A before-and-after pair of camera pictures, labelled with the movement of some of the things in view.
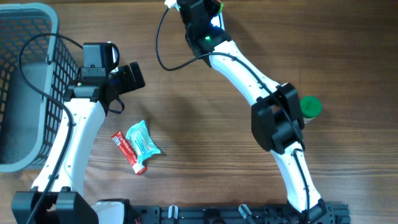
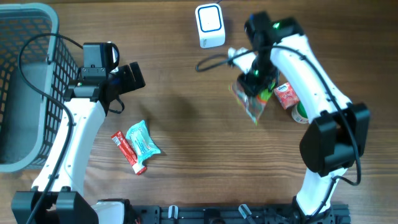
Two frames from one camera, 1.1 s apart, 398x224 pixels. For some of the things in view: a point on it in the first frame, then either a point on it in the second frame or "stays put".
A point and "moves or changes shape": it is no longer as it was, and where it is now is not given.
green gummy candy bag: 221,7 moves or changes shape
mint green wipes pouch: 138,134 stays put
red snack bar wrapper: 129,152 stays put
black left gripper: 125,78 stays put
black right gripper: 189,7 → 253,83
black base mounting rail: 324,213 stays put
